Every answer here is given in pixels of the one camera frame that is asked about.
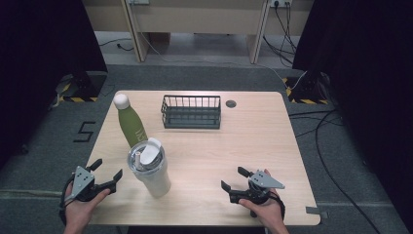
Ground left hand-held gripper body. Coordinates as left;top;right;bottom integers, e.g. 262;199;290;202
63;165;117;203

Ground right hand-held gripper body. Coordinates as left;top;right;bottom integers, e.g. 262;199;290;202
229;169;286;206

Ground white tumbler with clear lid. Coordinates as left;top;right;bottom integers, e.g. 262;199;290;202
126;136;172;200

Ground green bottle with white cap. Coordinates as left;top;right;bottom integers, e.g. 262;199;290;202
112;93;149;149

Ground black wire basket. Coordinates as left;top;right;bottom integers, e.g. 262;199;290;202
160;94;223;131

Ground person's right hand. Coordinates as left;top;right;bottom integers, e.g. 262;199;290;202
239;168;286;229

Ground person's left hand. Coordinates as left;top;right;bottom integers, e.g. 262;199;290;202
63;187;112;230

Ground grey tape strip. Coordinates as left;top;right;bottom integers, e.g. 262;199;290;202
305;205;329;219

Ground black stand base hazard tape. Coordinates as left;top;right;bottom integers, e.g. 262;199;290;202
281;70;331;106
54;70;109;103

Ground black curtain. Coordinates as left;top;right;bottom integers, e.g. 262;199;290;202
291;0;413;226
0;0;109;171

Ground beige wooden desk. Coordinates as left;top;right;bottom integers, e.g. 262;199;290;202
81;0;315;64

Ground right hand-held gripper black cable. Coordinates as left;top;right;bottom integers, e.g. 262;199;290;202
248;190;287;222

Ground hand-held gripper black cable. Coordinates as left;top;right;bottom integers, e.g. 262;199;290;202
58;175;77;227
248;190;287;222

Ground left hand-held gripper black cable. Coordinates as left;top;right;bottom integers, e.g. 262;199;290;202
58;175;77;227

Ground long black floor cables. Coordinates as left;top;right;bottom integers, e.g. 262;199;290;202
287;108;384;234

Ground short black floor cable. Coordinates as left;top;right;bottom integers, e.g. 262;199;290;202
98;37;135;53

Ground black cable bundle from socket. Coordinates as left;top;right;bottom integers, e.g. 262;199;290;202
262;1;298;68

